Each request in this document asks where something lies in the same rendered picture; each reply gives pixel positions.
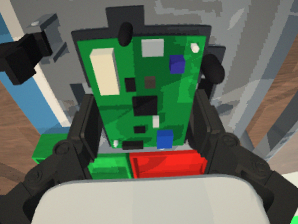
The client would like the green circuit board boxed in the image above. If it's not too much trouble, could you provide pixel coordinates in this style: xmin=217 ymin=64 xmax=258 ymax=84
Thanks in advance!
xmin=77 ymin=36 xmax=206 ymax=150

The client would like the green bin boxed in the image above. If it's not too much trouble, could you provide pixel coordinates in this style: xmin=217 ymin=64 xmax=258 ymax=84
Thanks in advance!
xmin=32 ymin=133 xmax=134 ymax=180

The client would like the red bin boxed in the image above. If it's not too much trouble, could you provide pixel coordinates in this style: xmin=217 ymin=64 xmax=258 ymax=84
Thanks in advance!
xmin=130 ymin=150 xmax=207 ymax=178

